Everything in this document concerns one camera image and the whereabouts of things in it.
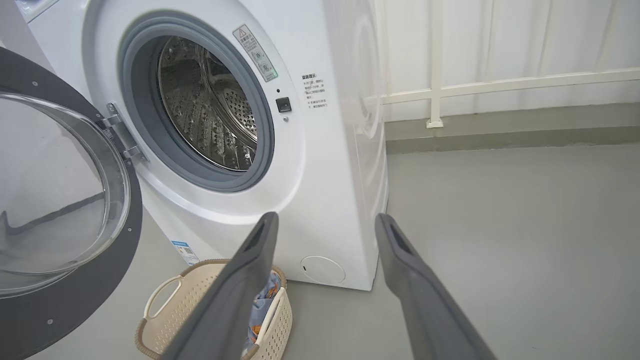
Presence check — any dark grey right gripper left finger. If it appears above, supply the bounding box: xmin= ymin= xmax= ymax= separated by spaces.
xmin=162 ymin=211 xmax=279 ymax=360

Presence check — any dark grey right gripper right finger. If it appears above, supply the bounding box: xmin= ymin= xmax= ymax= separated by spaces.
xmin=375 ymin=213 xmax=496 ymax=360

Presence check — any blue printed garment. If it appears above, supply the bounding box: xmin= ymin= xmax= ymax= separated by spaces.
xmin=243 ymin=270 xmax=282 ymax=353

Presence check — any dark round glass washer door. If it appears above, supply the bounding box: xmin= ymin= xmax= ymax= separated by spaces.
xmin=0 ymin=47 xmax=143 ymax=360

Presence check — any white front-load washing machine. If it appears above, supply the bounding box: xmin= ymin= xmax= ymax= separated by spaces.
xmin=15 ymin=0 xmax=390 ymax=292

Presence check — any stainless steel washing machine drum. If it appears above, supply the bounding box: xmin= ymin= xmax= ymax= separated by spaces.
xmin=157 ymin=36 xmax=259 ymax=172

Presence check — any metal door hinge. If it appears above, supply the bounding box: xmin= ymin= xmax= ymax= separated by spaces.
xmin=100 ymin=102 xmax=148 ymax=163

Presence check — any cream perforated laundry basket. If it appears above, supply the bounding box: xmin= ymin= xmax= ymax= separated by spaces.
xmin=135 ymin=258 xmax=293 ymax=360

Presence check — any blue energy label sticker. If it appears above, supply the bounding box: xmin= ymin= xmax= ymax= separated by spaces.
xmin=171 ymin=240 xmax=201 ymax=266

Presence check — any round white filter cover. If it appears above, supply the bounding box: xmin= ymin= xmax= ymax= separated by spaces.
xmin=300 ymin=255 xmax=346 ymax=286

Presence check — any black printed text label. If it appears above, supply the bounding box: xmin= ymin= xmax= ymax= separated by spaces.
xmin=301 ymin=74 xmax=329 ymax=110

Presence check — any white metal railing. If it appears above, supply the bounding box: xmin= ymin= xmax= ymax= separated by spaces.
xmin=380 ymin=0 xmax=640 ymax=129

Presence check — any grey warning sticker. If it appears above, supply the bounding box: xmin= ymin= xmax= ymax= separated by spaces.
xmin=232 ymin=24 xmax=279 ymax=82

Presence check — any white detergent drawer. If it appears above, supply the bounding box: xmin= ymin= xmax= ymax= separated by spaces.
xmin=15 ymin=0 xmax=60 ymax=22

